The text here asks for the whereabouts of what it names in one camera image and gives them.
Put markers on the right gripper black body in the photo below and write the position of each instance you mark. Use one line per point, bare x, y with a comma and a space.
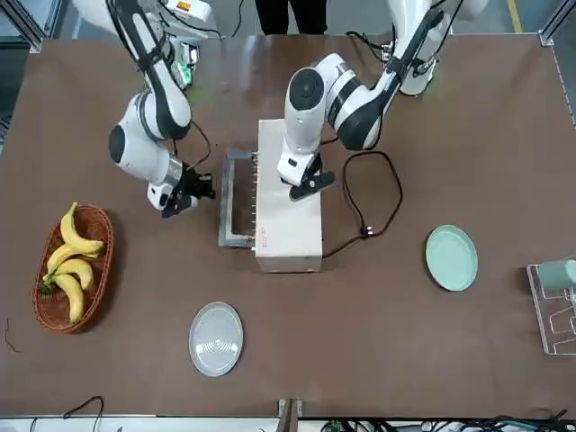
189, 184

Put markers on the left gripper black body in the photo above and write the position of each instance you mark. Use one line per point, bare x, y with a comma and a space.
312, 166

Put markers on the glass oven door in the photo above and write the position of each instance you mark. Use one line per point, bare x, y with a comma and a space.
234, 202

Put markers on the white oven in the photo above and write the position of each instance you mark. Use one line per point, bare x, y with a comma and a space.
288, 225

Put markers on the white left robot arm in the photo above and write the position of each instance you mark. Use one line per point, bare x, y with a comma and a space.
306, 121

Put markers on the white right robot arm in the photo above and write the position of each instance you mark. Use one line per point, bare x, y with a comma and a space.
166, 99

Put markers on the yellow banana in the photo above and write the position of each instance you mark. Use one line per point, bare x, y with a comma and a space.
60, 256
78, 270
74, 234
74, 297

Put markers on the brown wicker basket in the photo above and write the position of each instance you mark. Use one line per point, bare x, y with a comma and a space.
96, 297

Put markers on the pale grey round plate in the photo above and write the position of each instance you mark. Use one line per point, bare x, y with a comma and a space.
216, 339

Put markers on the pale green round plate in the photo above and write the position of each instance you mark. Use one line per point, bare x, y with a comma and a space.
452, 258

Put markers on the person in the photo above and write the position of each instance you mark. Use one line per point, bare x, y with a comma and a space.
290, 15

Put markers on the thin dark thread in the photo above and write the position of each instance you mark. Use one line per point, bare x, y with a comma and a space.
9, 337

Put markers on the pale green cup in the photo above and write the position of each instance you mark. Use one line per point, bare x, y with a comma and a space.
555, 274

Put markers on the clear acrylic rack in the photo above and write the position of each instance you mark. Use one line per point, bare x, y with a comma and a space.
546, 324

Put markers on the aluminium frame post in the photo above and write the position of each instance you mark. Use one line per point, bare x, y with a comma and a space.
31, 31
555, 24

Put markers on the metal camera mount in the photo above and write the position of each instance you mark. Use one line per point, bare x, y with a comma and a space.
290, 414

